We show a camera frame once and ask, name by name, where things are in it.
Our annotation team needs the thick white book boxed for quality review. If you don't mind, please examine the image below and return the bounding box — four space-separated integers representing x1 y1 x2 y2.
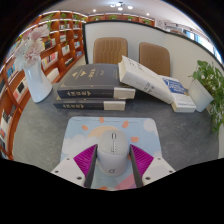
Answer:
118 55 175 105

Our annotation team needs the white ceramic vase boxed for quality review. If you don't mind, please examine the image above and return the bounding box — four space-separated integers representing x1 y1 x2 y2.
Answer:
22 57 54 104

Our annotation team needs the thick dark hardcover book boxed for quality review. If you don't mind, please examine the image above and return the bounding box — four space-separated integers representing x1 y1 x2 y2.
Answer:
56 63 137 100
53 94 127 112

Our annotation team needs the white computer mouse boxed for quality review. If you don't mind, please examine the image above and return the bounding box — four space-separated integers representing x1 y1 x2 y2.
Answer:
96 129 129 178

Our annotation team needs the blue and white book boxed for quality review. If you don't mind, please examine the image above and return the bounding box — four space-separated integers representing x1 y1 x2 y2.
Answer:
159 75 198 113

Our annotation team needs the green potted plant white pot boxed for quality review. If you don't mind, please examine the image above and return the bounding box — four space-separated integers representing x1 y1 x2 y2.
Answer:
187 59 224 134

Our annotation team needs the orange wooden bookshelf unit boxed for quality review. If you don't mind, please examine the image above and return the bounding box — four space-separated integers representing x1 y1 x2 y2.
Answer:
0 9 156 161

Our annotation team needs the pastel cloud print mouse pad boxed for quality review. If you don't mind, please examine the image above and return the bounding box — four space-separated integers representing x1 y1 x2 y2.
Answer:
60 116 163 191

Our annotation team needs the ceiling lights cluster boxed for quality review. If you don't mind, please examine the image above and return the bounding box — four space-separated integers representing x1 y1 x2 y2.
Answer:
109 2 134 11

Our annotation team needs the large glass window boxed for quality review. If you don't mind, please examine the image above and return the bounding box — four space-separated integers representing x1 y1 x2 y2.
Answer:
181 29 223 63

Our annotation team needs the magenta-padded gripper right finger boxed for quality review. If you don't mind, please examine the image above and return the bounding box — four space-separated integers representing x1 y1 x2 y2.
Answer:
129 143 176 188

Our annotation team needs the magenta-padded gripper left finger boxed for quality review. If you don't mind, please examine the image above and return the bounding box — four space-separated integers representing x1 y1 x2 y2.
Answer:
50 143 99 188

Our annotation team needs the tan upholstered chair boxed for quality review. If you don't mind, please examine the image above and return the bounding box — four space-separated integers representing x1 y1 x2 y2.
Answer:
138 41 171 78
92 36 129 65

